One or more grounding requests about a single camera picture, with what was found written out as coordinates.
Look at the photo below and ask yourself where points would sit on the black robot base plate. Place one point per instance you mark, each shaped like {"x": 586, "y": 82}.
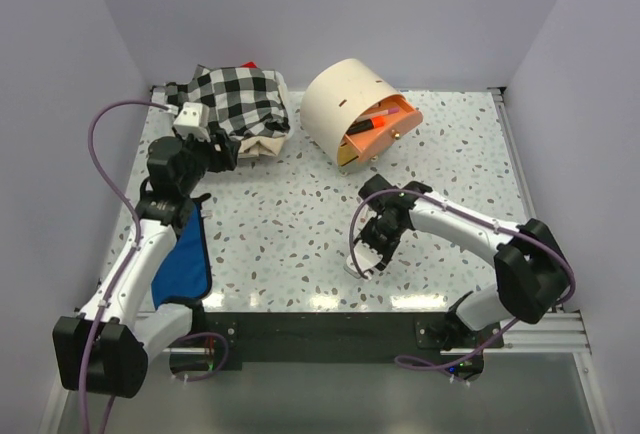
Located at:
{"x": 341, "y": 338}

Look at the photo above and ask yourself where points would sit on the grey-green bottom drawer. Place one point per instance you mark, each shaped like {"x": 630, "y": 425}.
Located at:
{"x": 354, "y": 166}

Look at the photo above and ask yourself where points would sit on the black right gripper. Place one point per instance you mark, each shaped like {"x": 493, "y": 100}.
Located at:
{"x": 386, "y": 253}

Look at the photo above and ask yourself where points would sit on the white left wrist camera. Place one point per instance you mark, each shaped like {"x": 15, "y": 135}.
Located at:
{"x": 192, "y": 121}

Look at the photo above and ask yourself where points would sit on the orange black highlighter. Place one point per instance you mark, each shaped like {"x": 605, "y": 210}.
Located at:
{"x": 366, "y": 125}

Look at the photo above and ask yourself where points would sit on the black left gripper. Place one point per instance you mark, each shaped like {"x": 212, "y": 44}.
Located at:
{"x": 223, "y": 160}

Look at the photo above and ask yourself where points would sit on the yellow drawer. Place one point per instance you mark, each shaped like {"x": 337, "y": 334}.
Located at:
{"x": 346, "y": 154}

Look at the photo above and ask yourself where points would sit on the aluminium frame rail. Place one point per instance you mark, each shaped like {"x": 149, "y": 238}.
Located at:
{"x": 555, "y": 333}

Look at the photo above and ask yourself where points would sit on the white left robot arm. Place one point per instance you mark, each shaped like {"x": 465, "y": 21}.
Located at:
{"x": 105, "y": 348}

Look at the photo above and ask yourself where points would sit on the beige folded cloth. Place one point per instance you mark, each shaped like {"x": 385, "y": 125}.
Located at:
{"x": 258, "y": 146}

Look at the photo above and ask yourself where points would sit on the salmon top drawer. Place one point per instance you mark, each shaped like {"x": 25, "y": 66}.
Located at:
{"x": 373, "y": 142}

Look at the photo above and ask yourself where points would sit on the round beige drawer organizer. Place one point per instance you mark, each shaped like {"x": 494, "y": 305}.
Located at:
{"x": 336, "y": 98}

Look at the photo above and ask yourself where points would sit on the blue cloth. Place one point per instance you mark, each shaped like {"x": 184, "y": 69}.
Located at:
{"x": 185, "y": 274}

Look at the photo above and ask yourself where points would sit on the black white checkered cloth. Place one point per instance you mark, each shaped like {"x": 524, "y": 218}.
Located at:
{"x": 245, "y": 102}

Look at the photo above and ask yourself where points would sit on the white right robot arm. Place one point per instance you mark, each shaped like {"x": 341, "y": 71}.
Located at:
{"x": 532, "y": 274}

